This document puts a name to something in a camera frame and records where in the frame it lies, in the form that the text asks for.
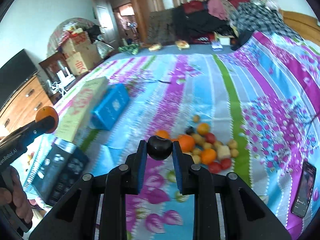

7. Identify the dark purple plum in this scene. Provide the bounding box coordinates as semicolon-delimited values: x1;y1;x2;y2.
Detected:
146;135;173;161

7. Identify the person's left hand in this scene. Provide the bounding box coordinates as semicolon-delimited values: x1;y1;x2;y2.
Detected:
0;166;33;224

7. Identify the large orange in pile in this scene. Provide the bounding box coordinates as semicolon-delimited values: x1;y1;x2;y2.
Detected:
178;134;195;153

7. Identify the wooden drawer dresser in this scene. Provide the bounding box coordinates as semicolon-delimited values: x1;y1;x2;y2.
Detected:
1;75;53;133

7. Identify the orange at pile bottom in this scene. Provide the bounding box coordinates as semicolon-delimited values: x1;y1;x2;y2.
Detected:
200;148;217;165

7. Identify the red tomato lower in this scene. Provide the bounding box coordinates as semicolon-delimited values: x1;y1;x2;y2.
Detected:
208;161;222;174

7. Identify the red tomato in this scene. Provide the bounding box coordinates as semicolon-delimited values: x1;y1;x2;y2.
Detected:
220;158;232;170
208;161;222;174

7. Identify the small orange top of pile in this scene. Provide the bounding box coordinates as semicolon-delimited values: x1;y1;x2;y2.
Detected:
196;122;210;136

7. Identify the beige cut fruit chunk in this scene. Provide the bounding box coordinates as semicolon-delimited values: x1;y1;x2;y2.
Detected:
216;145;231;161

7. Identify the red tomato right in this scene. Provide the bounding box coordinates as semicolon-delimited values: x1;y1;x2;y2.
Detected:
220;158;232;170

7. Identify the gold red gift box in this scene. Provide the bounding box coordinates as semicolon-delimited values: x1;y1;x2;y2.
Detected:
55;76;108;146

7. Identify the lone yellow longan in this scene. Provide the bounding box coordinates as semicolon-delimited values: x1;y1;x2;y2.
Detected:
193;115;200;123

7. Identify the dark navy box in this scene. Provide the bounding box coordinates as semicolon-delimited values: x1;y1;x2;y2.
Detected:
32;139;89;206

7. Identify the black television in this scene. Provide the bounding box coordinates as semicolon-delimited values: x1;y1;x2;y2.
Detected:
0;49;37;108

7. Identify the blue gift box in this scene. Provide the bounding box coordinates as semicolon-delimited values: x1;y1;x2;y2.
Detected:
89;83;130;131

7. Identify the floral striped bedsheet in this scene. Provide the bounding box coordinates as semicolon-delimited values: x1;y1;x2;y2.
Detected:
22;31;320;240

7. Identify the cardboard boxes stack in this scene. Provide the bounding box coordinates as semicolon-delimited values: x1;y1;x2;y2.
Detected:
61;31;101;76

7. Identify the white tissue box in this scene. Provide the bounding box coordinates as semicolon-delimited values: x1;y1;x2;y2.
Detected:
211;40;223;51

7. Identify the black smartphone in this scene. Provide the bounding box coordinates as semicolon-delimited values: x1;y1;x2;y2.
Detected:
291;161;316;218

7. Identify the pile of clothes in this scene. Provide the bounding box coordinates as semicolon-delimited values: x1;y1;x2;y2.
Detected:
172;0;302;43

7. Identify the wooden headboard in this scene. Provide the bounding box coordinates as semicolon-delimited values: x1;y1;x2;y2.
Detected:
280;10;320;46

